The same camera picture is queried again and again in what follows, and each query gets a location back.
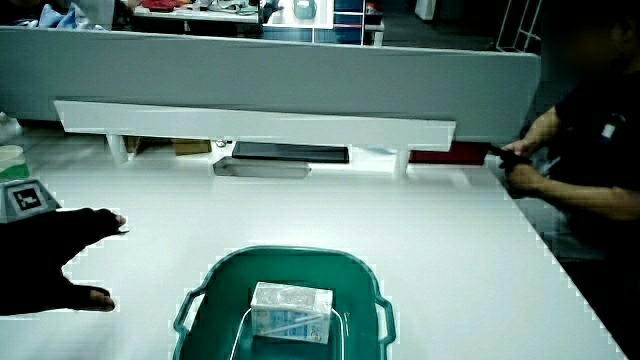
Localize person's left hand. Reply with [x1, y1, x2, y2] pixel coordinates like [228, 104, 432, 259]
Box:
[0, 178, 129, 317]

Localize green plastic plate basin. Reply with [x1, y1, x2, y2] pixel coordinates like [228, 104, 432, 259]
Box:
[172, 244, 397, 360]

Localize green and white cup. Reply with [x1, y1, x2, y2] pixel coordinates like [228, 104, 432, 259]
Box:
[0, 144, 31, 181]

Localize brown cardboard box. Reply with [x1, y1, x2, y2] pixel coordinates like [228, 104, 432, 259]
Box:
[124, 137, 212, 156]

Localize blue cloth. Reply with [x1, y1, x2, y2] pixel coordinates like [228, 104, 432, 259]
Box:
[37, 3, 106, 31]

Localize white shelf riser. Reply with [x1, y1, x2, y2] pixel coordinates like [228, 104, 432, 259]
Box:
[53, 99, 457, 177]

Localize red cloth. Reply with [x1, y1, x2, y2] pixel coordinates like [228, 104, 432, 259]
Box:
[141, 0, 187, 14]

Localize white background table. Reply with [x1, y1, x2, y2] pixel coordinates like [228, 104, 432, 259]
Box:
[132, 3, 261, 25]

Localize white storage shelf unit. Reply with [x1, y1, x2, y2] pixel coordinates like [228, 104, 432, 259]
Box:
[262, 0, 385, 47]

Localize red box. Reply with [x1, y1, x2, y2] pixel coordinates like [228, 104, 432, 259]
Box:
[408, 141, 491, 166]

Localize white metal rack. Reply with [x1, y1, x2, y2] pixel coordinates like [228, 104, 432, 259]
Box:
[494, 0, 544, 54]

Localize grey partition wall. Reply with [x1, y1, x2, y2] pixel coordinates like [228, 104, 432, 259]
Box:
[0, 25, 542, 145]

